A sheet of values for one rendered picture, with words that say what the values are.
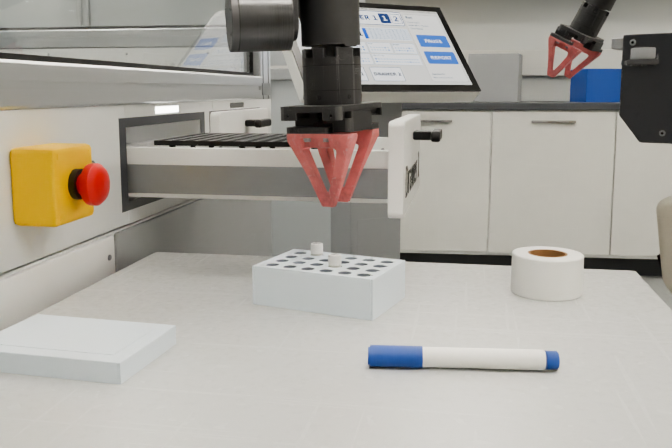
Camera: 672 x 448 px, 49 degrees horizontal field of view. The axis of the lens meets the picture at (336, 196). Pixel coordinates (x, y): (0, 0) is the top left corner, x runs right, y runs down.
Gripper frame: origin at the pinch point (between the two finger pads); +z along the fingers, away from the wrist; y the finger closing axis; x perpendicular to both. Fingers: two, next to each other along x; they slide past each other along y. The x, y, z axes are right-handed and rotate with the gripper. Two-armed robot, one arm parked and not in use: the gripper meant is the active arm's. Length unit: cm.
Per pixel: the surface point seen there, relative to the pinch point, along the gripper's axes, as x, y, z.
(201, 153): -21.0, -6.7, -3.4
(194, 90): -35.8, -26.1, -10.7
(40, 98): -24.6, 13.5, -10.6
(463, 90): -24, -127, -8
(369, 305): 6.8, 7.8, 8.4
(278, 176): -11.8, -9.0, -0.5
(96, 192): -17.3, 14.8, -1.9
